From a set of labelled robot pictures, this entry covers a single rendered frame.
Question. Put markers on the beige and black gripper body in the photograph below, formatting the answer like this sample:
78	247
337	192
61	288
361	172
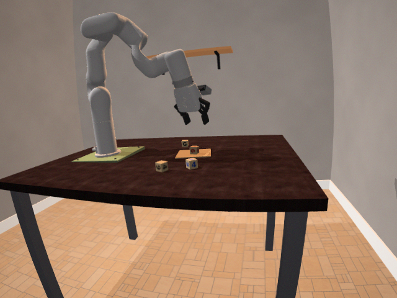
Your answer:
187	98

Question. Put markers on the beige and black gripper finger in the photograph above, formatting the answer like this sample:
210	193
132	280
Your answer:
203	110
185	115

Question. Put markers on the orange flat mat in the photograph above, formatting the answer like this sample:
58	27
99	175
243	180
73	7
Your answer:
186	154

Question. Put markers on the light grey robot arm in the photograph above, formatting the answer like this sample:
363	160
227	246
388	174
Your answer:
101	28

